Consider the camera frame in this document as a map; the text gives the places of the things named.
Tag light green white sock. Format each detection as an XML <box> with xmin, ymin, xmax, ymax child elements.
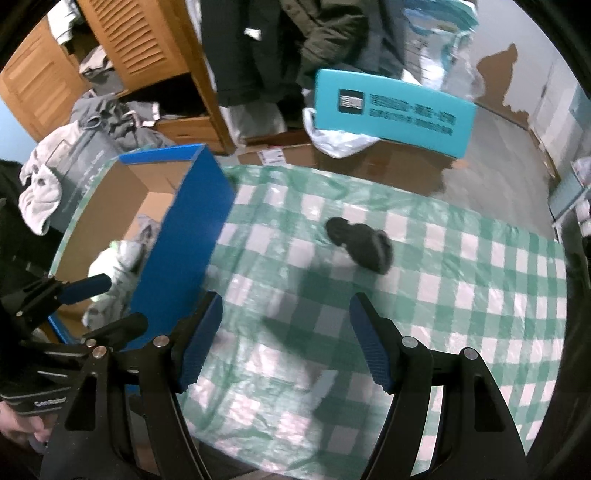
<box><xmin>83</xmin><ymin>239</ymin><xmax>145</xmax><ymax>326</ymax></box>

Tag clear plastic bag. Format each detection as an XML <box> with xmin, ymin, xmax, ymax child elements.
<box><xmin>404</xmin><ymin>0</ymin><xmax>486</xmax><ymax>101</ymax></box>

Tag person's left hand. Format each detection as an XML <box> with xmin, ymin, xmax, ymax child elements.
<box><xmin>0</xmin><ymin>401</ymin><xmax>52</xmax><ymax>457</ymax></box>

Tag blue cardboard box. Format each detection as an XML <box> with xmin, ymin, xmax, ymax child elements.
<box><xmin>46</xmin><ymin>144</ymin><xmax>237</xmax><ymax>346</ymax></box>

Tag grey folded clothes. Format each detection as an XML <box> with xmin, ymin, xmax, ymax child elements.
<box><xmin>78</xmin><ymin>44</ymin><xmax>117</xmax><ymax>84</ymax></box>

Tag wooden louvred wardrobe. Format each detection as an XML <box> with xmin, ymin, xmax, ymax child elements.
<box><xmin>0</xmin><ymin>0</ymin><xmax>238</xmax><ymax>155</ymax></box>

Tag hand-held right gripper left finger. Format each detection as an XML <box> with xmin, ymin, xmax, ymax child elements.
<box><xmin>39</xmin><ymin>292</ymin><xmax>225</xmax><ymax>480</ymax></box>

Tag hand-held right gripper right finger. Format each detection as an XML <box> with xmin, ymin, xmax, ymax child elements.
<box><xmin>349</xmin><ymin>292</ymin><xmax>529</xmax><ymax>480</ymax></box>

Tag brown cardboard box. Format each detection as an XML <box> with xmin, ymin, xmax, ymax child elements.
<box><xmin>238</xmin><ymin>131</ymin><xmax>459</xmax><ymax>195</ymax></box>

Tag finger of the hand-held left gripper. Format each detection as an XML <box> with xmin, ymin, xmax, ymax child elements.
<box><xmin>28</xmin><ymin>313</ymin><xmax>149</xmax><ymax>356</ymax></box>
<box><xmin>0</xmin><ymin>273</ymin><xmax>113</xmax><ymax>326</ymax></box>

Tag grey fleece pouch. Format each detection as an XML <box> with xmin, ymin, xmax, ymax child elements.
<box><xmin>136</xmin><ymin>215</ymin><xmax>163</xmax><ymax>259</ymax></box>

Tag dark hanging coat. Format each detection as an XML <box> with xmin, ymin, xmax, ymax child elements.
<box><xmin>201</xmin><ymin>0</ymin><xmax>315</xmax><ymax>108</ymax></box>

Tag grey printed bag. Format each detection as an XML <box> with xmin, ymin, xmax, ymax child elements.
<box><xmin>48</xmin><ymin>131</ymin><xmax>123</xmax><ymax>234</ymax></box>

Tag grey hoodie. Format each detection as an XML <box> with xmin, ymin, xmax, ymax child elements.
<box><xmin>69</xmin><ymin>92</ymin><xmax>178</xmax><ymax>153</ymax></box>

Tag olive hanging jacket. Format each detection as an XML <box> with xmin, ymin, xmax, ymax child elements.
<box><xmin>281</xmin><ymin>0</ymin><xmax>407</xmax><ymax>89</ymax></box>

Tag person's dark clothing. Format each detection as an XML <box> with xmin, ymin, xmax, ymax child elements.
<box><xmin>0</xmin><ymin>159</ymin><xmax>57</xmax><ymax>296</ymax></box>

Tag black sock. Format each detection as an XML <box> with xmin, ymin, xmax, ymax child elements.
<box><xmin>325</xmin><ymin>217</ymin><xmax>394</xmax><ymax>276</ymax></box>

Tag white plastic bag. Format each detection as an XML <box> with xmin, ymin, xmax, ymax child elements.
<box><xmin>302</xmin><ymin>107</ymin><xmax>380</xmax><ymax>159</ymax></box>

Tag teal printed box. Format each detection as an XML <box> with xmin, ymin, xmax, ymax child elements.
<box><xmin>313</xmin><ymin>68</ymin><xmax>478</xmax><ymax>161</ymax></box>

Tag green checkered tablecloth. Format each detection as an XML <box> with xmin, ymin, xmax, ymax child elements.
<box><xmin>178</xmin><ymin>165</ymin><xmax>570</xmax><ymax>477</ymax></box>

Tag white fluffy towel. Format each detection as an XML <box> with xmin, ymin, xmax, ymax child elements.
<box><xmin>18</xmin><ymin>124</ymin><xmax>80</xmax><ymax>236</ymax></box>

